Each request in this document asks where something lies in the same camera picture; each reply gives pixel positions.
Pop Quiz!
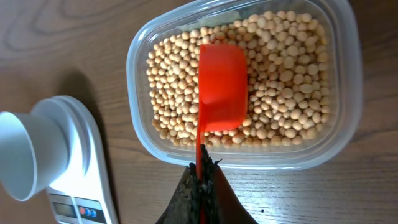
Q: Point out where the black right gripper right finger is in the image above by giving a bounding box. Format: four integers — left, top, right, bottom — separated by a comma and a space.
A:
200, 144, 256, 224

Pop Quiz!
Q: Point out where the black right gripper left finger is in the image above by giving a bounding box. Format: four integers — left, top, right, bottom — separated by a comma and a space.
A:
156, 163, 201, 224

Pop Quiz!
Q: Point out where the red plastic measuring scoop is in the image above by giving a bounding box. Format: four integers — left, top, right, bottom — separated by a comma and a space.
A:
195, 43, 249, 224

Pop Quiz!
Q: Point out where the white digital kitchen scale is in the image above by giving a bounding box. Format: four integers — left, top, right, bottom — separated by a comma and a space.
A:
31, 95, 118, 224

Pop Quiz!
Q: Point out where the white round bowl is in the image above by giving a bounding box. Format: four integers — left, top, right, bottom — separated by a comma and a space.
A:
1, 99, 69, 201

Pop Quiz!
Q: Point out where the clear plastic soybean container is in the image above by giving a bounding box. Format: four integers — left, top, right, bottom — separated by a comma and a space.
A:
126, 0, 363, 170

